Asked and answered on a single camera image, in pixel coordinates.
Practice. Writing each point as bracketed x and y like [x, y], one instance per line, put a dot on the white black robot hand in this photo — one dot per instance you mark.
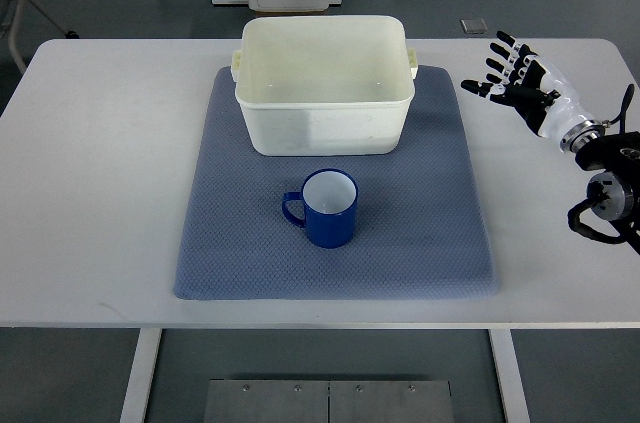
[540, 94]

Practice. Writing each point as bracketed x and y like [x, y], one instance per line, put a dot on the blue enamel mug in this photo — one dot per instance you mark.
[325, 207]

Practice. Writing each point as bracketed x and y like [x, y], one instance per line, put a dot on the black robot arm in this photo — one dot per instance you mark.
[612, 194]

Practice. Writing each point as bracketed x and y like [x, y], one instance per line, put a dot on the white plastic box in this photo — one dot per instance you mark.
[324, 85]

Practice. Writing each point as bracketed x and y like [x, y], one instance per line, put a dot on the small grey floor plate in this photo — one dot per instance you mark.
[474, 26]

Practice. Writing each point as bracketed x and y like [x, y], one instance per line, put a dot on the blue textured mat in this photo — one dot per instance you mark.
[402, 225]

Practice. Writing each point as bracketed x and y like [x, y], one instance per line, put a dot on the right white table leg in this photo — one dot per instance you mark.
[508, 375]

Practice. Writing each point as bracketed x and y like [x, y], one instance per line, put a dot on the white table leg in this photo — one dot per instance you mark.
[508, 375]
[141, 376]

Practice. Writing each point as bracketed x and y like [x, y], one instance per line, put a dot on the left white table leg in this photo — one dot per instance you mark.
[141, 376]

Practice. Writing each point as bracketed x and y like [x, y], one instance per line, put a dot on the white chair frame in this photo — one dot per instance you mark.
[11, 17]

